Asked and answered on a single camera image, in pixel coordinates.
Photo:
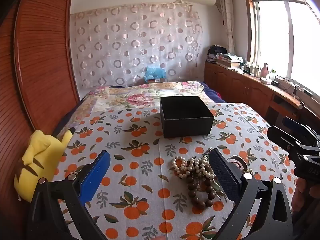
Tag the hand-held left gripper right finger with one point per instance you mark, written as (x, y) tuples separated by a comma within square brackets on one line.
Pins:
[(225, 177)]

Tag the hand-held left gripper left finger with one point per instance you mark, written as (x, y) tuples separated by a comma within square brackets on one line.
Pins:
[(96, 175)]

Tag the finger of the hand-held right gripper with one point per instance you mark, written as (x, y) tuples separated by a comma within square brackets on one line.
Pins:
[(277, 133), (290, 123)]

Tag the pale green jade bangle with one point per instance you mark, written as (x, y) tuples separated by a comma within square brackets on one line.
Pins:
[(236, 158)]

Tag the black jewelry box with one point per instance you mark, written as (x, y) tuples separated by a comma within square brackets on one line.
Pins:
[(187, 127)]

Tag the person's right hand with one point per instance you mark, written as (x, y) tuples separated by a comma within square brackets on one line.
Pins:
[(301, 195)]

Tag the orange fruit print bedsheet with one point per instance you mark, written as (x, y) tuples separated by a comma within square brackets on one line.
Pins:
[(140, 195)]

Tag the pink bottle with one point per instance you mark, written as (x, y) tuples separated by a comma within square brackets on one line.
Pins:
[(264, 71)]

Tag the wooden cabinet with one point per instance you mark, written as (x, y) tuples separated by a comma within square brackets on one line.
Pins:
[(237, 90)]

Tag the yellow plush toy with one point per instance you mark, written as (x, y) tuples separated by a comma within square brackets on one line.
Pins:
[(37, 155)]

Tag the row of small bottles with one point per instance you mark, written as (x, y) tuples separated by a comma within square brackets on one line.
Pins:
[(252, 68)]

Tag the dark blue blanket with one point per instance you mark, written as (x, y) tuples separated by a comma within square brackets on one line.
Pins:
[(212, 93)]

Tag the window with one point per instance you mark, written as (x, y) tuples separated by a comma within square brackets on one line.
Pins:
[(272, 35)]

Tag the pile of books and clothes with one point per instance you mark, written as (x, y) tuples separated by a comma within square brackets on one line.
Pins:
[(226, 58)]

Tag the small cardboard box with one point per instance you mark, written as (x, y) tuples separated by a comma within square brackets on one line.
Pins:
[(156, 80)]

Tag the blue plastic bag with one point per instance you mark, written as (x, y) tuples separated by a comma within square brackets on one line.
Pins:
[(155, 73)]

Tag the wooden headboard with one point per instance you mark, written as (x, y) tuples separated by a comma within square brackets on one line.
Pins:
[(42, 67)]

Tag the white tied window curtain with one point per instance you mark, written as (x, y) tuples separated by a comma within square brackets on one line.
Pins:
[(228, 17)]

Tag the circle pattern sheer curtain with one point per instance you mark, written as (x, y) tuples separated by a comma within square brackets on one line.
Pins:
[(125, 42)]

